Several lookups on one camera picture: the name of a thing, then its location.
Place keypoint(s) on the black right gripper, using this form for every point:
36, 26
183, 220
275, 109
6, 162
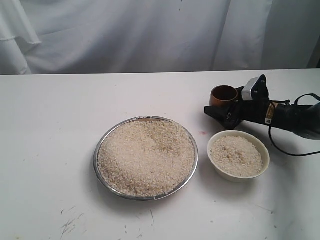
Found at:
254, 111

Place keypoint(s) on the brown wooden cup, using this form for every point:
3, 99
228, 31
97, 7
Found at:
222, 95

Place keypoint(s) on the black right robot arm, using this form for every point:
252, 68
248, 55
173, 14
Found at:
302, 120

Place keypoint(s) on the cream bowl of rice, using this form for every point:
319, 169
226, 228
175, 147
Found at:
238, 156

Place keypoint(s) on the steel pan of rice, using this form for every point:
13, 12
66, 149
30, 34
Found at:
146, 158

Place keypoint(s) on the white backdrop curtain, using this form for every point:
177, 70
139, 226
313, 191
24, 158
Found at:
145, 36

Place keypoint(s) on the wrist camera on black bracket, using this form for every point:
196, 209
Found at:
256, 89

